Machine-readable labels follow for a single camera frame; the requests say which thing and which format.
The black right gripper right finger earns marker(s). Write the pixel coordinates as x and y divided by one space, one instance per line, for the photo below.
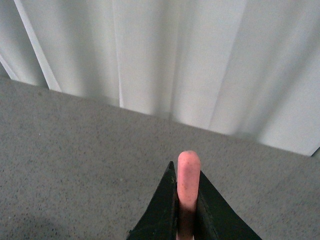
214 217

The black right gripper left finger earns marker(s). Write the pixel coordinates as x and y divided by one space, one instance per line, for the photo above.
159 221

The pink chopstick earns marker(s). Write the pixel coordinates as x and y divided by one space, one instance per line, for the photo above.
188 177

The white curtain left panel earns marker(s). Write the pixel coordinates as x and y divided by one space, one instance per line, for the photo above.
244 68

